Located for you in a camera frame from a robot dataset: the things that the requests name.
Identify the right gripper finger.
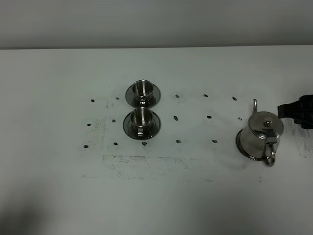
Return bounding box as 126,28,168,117
277,95,313,129

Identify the teapot stainless steel saucer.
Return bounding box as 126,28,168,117
236,130,263,162

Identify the near stainless steel saucer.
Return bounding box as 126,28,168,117
123,111,161,140

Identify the near stainless steel teacup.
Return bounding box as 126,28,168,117
130,107,153,137

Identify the stainless steel teacup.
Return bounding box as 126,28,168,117
131,80,154,107
130,107,153,137

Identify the far stainless steel teacup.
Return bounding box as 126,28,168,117
131,80,154,107

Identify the far stainless steel saucer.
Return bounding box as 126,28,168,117
125,83,161,108

